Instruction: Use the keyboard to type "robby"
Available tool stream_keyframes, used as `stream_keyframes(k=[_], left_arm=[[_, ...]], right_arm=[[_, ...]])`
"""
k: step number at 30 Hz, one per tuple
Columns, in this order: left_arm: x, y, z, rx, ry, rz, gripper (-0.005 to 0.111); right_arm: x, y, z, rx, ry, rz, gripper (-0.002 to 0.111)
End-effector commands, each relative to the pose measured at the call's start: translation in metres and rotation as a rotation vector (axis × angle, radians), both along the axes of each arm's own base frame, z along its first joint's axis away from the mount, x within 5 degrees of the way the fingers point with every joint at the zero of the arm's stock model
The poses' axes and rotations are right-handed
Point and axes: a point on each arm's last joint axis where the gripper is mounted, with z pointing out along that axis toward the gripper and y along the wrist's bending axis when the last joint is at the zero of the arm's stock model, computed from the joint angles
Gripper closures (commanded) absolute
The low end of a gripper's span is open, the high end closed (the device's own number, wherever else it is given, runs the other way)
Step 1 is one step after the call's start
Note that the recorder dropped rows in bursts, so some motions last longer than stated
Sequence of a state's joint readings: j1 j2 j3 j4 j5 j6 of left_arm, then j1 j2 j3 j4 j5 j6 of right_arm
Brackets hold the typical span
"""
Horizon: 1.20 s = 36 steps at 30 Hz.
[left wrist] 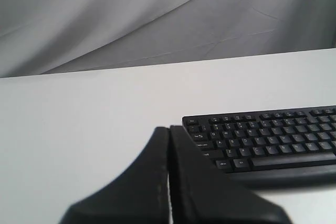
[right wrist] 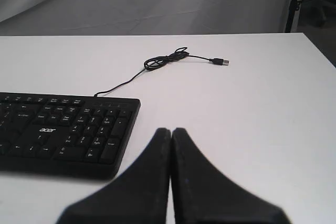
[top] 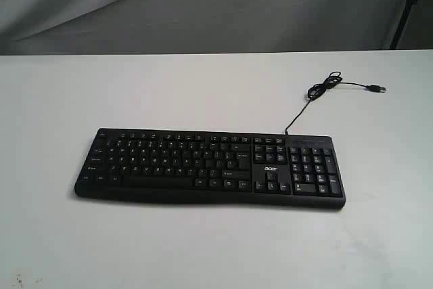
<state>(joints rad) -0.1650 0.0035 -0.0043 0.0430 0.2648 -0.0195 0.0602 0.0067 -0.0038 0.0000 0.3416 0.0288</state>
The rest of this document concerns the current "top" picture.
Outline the black Acer keyboard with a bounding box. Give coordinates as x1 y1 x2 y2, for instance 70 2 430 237
74 129 346 209

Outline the grey backdrop cloth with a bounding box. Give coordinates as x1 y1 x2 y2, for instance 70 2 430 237
0 0 433 56

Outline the black usb cable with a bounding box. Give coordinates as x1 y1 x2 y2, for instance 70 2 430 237
284 71 388 135

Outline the black tripod stand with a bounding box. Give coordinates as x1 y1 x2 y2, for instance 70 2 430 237
389 0 419 50

